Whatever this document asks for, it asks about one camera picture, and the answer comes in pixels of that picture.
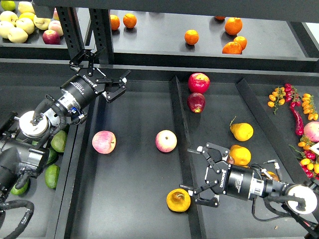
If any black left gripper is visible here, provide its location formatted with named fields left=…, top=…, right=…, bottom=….
left=60, top=47, right=131, bottom=108

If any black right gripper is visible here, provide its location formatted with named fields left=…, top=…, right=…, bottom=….
left=179, top=142, right=254, bottom=207

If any green avocado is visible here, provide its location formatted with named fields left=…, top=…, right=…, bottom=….
left=51, top=130, right=67, bottom=153
left=46, top=147, right=58, bottom=164
left=45, top=164, right=60, bottom=189

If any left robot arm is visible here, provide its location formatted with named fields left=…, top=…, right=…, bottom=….
left=0, top=49, right=131, bottom=239

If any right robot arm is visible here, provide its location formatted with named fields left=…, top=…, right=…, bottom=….
left=180, top=142, right=319, bottom=239

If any yellow pear with stem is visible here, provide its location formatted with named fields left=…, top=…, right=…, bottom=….
left=229, top=117, right=254, bottom=141

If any green avocado bottom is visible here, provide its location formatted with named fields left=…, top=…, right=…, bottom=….
left=45, top=164, right=60, bottom=189

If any black bin divider left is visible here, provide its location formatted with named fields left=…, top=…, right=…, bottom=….
left=169, top=76, right=206, bottom=239

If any orange on shelf left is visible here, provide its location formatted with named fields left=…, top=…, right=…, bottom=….
left=110, top=14, right=120, bottom=31

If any black shelf upright right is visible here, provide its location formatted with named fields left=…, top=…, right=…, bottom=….
left=89, top=8, right=115, bottom=65

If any black shelf upright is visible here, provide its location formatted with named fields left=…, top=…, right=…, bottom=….
left=89, top=8, right=115, bottom=65
left=56, top=6, right=84, bottom=59

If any red apple on shelf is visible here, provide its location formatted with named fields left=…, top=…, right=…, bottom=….
left=42, top=29, right=60, bottom=45

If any black shelf upright left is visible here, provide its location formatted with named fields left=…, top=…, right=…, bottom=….
left=56, top=6, right=84, bottom=59

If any pink apple centre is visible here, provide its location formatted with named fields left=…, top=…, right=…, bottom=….
left=155, top=130, right=177, bottom=153

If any pink apple on shelf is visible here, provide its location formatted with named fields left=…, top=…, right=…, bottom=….
left=48, top=20, right=63, bottom=37

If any pink apple left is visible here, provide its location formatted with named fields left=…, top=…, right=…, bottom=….
left=92, top=130, right=116, bottom=154

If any yellow apple with stem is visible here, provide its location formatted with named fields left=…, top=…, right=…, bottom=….
left=33, top=15, right=51, bottom=30

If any dark red apple lower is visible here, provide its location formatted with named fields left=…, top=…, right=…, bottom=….
left=187, top=93, right=206, bottom=114

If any yellow apple middle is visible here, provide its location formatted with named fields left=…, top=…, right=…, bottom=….
left=15, top=18, right=35, bottom=35

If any yellow apple front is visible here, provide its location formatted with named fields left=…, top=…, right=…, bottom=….
left=7, top=27, right=28, bottom=43

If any mixed cherry tomatoes lower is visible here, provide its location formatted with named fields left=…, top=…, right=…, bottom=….
left=290, top=134, right=319, bottom=180

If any yellow lemon on shelf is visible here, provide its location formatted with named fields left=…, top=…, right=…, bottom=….
left=19, top=12, right=35, bottom=21

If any red chili pepper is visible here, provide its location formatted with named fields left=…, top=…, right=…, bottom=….
left=290, top=102, right=304, bottom=136

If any red apple upper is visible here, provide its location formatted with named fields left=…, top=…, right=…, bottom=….
left=188, top=73, right=210, bottom=94

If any orange cherry tomato bunch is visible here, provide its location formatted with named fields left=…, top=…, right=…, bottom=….
left=267, top=87, right=286, bottom=114

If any white price label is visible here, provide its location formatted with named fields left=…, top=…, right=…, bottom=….
left=310, top=142, right=319, bottom=155

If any yellow apple top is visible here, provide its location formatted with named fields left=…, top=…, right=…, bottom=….
left=18, top=1, right=35, bottom=14

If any orange on shelf centre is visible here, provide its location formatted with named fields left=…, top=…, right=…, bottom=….
left=184, top=29, right=199, bottom=45

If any pink peach right edge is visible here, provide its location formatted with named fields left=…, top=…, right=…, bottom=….
left=304, top=121, right=319, bottom=142

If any yellow apple far left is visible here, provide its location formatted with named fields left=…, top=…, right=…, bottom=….
left=0, top=21, right=14, bottom=39

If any yellow apple upper left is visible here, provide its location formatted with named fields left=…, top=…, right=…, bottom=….
left=0, top=10, right=19, bottom=24

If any green lime on shelf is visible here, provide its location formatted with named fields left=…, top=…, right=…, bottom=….
left=0, top=0, right=16, bottom=11

